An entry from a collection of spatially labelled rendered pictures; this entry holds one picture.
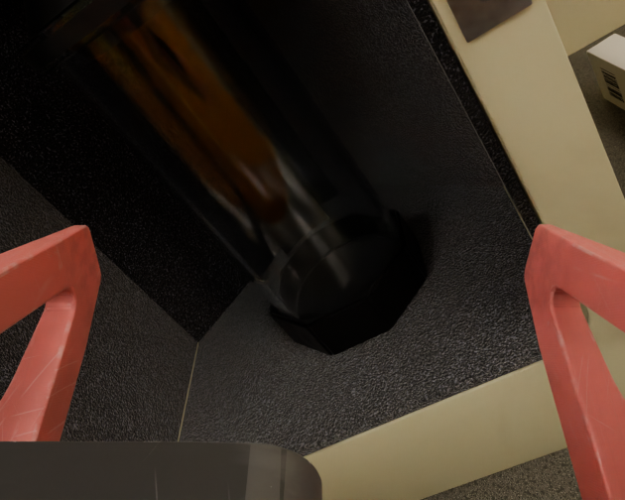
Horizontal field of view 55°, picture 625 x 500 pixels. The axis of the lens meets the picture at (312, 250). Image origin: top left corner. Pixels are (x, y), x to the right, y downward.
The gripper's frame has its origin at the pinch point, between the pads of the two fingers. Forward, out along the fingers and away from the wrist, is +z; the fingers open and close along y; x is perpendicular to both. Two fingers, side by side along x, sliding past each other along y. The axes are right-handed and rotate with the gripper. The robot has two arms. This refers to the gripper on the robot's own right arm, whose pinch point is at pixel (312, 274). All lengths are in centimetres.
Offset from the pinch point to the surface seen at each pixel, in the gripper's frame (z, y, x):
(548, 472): 9.0, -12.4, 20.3
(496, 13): 9.8, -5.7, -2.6
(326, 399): 12.6, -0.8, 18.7
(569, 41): 53, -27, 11
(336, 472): 9.8, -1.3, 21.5
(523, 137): 9.9, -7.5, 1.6
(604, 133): 34.8, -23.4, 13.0
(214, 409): 15.6, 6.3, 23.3
